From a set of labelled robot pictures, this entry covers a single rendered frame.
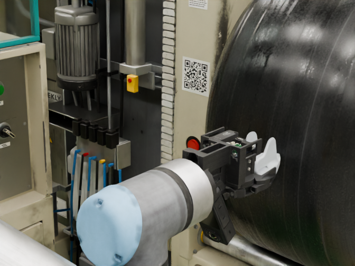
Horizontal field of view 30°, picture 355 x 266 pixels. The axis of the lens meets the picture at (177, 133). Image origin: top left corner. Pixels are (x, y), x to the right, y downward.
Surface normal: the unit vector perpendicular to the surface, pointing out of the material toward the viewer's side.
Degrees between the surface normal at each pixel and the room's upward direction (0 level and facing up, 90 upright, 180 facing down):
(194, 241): 90
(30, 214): 90
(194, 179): 44
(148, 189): 25
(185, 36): 90
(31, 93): 90
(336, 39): 49
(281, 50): 55
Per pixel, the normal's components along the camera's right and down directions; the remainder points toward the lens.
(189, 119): -0.66, 0.26
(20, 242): 0.70, -0.66
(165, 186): 0.40, -0.67
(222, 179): 0.75, 0.25
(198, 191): 0.66, -0.22
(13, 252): 0.69, -0.40
